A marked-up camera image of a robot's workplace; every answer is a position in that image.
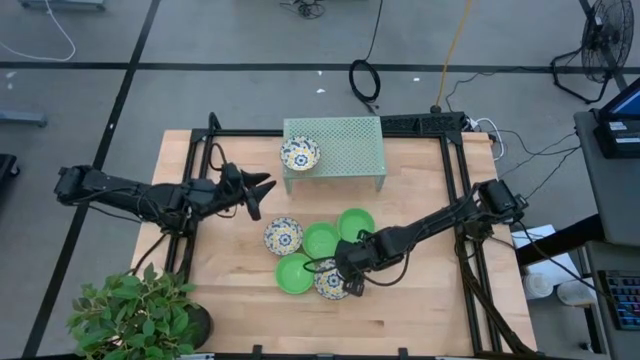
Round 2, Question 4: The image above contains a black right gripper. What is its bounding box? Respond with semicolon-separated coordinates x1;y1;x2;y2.
334;229;406;298

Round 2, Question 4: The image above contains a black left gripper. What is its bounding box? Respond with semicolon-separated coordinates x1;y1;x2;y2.
212;161;278;223

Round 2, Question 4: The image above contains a green plastic bowl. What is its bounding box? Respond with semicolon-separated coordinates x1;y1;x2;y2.
336;207;377;245
301;221;342;261
274;252;317;296

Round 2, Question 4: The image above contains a pale green perforated metal shelf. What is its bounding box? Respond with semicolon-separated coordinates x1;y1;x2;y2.
282;115;388;195

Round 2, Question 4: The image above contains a green potted plant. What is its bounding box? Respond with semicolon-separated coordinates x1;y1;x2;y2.
66;263;215;360

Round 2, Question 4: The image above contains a white round container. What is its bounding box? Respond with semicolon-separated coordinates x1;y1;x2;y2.
522;272;555;301
556;279;597;307

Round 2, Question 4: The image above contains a black desk bar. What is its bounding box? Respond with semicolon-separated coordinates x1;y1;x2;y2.
514;213;606;267

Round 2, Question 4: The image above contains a white sheet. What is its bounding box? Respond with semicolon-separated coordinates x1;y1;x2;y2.
509;223;576;281

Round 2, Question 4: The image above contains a grey metal foot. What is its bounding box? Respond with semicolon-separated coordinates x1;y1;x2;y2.
0;110;49;128

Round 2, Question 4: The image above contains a black floor object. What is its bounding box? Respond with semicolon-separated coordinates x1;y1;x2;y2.
0;153;21;182

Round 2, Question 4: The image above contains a grey metal base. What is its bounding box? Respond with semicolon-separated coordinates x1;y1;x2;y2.
18;0;107;12

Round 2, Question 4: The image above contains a black keyboard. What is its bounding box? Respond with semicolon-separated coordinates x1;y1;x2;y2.
597;269;640;331

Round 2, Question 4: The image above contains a black device with white labels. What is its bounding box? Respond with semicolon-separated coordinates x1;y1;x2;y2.
592;117;640;160

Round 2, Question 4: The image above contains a grey keyboard desk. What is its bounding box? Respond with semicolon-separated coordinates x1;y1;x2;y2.
583;239;640;360

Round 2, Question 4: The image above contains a black monitor with blue screen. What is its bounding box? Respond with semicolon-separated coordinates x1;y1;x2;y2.
598;77;640;121

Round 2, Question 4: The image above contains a black floor fan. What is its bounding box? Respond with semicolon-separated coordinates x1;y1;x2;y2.
549;0;636;105

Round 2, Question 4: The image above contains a black aluminium table frame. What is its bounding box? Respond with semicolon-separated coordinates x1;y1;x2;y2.
163;111;541;360

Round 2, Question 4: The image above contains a black coiled hanging cable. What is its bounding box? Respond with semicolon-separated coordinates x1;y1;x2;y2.
348;0;385;115

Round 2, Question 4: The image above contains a yellow hanging cable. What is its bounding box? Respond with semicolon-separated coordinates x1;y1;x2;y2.
432;0;474;113

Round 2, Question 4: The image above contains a black cable tangle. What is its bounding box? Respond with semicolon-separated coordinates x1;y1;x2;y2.
278;0;327;21

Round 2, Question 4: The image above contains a white cable loop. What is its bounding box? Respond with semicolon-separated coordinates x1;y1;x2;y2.
467;117;505;162

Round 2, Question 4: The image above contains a white floor cable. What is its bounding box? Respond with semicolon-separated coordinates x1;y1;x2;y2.
0;0;78;64

